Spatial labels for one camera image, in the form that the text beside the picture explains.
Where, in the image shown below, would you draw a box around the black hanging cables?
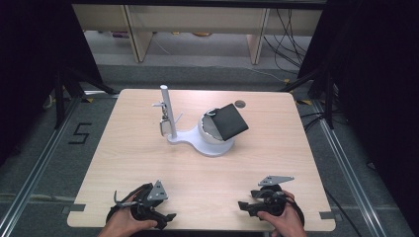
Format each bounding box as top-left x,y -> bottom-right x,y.
262,8 -> 314,77

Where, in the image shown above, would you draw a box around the white floor cable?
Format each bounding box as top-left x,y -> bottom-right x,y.
243,65 -> 289,83

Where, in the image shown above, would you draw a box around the white key stand with dish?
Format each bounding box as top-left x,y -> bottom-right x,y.
151,84 -> 236,158

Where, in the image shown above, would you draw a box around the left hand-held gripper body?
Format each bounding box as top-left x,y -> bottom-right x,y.
129,180 -> 170,225

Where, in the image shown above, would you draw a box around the light wooden shelf unit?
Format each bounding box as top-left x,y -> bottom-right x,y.
72,3 -> 324,65

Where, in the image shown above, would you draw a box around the black metal stand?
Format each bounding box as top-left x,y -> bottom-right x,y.
53,64 -> 117,130
280,64 -> 338,130

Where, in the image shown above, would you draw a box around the white car key with strap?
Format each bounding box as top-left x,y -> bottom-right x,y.
159,104 -> 172,137

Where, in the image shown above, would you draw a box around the person's left hand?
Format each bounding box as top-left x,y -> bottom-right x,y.
98,195 -> 159,237

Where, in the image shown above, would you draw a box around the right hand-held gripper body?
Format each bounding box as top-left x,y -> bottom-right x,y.
257,175 -> 295,217

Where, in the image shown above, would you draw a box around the black floor cable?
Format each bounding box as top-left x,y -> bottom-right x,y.
323,187 -> 364,237

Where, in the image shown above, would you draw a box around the aluminium floor rail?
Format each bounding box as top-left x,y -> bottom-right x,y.
310,99 -> 390,237
0,95 -> 83,237

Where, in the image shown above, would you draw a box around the black curtain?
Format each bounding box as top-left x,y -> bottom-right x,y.
295,0 -> 419,228
0,0 -> 104,166

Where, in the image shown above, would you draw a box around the person's right hand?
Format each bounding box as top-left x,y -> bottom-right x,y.
256,191 -> 308,237

